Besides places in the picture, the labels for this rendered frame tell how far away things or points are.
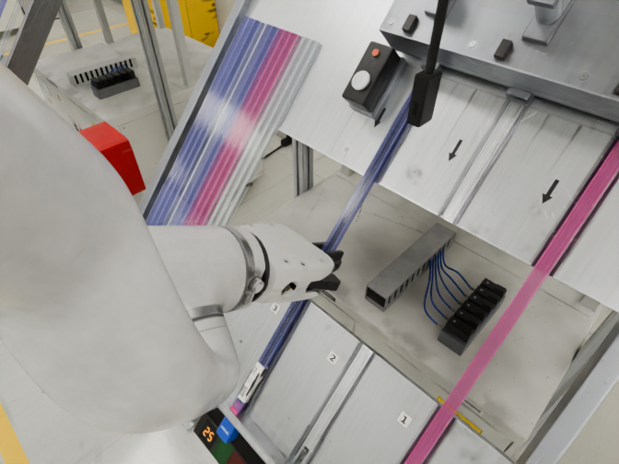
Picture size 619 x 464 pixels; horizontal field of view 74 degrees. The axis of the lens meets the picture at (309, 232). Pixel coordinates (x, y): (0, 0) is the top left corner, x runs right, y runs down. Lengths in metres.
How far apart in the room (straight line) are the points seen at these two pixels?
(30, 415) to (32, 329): 1.44
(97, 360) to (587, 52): 0.45
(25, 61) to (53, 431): 1.09
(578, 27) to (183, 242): 0.40
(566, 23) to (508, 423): 0.59
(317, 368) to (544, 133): 0.38
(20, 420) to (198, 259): 1.37
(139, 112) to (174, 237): 1.31
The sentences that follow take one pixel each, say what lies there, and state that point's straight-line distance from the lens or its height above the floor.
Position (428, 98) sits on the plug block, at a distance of 0.38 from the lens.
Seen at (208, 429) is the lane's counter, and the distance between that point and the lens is 0.71.
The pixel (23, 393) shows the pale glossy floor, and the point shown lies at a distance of 1.72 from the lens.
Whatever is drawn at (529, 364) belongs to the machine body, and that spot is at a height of 0.62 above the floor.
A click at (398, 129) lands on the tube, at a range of 0.54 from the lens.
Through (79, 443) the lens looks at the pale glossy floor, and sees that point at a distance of 1.55.
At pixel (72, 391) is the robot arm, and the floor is 1.11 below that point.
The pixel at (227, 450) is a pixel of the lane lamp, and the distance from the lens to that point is 0.70.
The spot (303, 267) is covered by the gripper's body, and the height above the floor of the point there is 0.99.
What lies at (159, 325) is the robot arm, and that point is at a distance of 0.23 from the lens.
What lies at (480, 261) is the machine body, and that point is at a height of 0.62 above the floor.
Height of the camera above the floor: 1.31
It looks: 44 degrees down
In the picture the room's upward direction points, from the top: straight up
